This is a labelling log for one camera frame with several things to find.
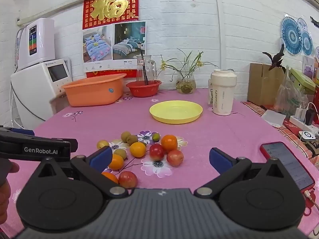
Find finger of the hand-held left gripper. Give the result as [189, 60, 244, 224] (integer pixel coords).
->
[32, 136, 78, 155]
[0, 126, 34, 137]

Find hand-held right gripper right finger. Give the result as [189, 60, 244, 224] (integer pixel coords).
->
[194, 147, 296, 199]

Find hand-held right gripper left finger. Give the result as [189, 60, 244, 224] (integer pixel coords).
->
[27, 146, 129, 200]

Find orange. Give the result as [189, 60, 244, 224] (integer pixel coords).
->
[130, 142, 147, 158]
[161, 134, 178, 152]
[102, 171, 119, 185]
[108, 154, 124, 170]

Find red apple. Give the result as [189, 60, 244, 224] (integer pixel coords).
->
[166, 149, 184, 167]
[149, 144, 165, 161]
[118, 170, 138, 189]

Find yellow plastic plate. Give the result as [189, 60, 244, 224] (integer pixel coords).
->
[149, 100, 203, 124]

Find person's left hand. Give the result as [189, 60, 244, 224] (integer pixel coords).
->
[0, 162, 20, 206]

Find pink floral tablecloth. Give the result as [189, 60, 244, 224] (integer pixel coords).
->
[0, 88, 319, 239]

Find white appliance with screen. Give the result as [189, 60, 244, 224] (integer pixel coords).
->
[10, 57, 73, 130]

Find orange plastic basin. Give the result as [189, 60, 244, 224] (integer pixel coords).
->
[61, 73, 127, 107]

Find plaid tablecloth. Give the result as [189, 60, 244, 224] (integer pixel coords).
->
[240, 101, 319, 158]

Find white blender cup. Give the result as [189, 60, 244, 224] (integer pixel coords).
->
[208, 69, 238, 116]

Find red smartphone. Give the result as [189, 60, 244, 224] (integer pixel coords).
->
[260, 141, 316, 192]

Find white flat box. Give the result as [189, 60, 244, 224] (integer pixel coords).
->
[262, 109, 286, 128]

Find red plastic basket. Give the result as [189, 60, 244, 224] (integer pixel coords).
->
[126, 80, 162, 98]

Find glass vase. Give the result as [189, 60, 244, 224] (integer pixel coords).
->
[176, 70, 195, 94]

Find white power strip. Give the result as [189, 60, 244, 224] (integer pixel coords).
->
[289, 115, 319, 131]

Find cardboard box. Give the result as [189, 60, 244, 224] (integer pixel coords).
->
[247, 63, 287, 106]

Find small white device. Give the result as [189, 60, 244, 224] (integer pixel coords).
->
[298, 130, 316, 142]

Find white water purifier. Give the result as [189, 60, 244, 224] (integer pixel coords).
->
[16, 18, 56, 71]

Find clear plastic bag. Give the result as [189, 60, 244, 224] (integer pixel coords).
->
[275, 66, 309, 116]

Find white charger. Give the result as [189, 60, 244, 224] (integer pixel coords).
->
[295, 105, 309, 120]

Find black straw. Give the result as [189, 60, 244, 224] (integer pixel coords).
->
[141, 51, 149, 85]

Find black charger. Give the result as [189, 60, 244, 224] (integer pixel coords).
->
[304, 110, 316, 125]

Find green plant yellow flowers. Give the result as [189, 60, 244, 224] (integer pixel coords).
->
[159, 48, 218, 80]

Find glass pitcher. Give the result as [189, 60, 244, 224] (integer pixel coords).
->
[136, 54, 157, 82]

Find green box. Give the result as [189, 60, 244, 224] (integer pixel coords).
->
[289, 67, 316, 95]

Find dark purple plant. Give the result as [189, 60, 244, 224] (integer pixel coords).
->
[262, 43, 287, 74]

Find small printed card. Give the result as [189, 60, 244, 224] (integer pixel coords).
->
[303, 55, 316, 75]

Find large blue paper fan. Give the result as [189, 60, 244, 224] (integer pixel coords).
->
[282, 17, 303, 55]

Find medium blue paper fan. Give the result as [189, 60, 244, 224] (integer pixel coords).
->
[300, 31, 313, 56]

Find dark cable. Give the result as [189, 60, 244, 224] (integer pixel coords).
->
[11, 80, 46, 122]

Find grey hoses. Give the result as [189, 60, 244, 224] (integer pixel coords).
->
[14, 28, 25, 71]

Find white charging cable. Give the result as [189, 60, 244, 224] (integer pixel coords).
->
[301, 190, 319, 212]

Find wall calendar poster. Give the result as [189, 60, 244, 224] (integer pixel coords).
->
[82, 0, 147, 80]

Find white wall pipe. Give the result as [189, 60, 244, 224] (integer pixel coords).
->
[214, 0, 226, 90]

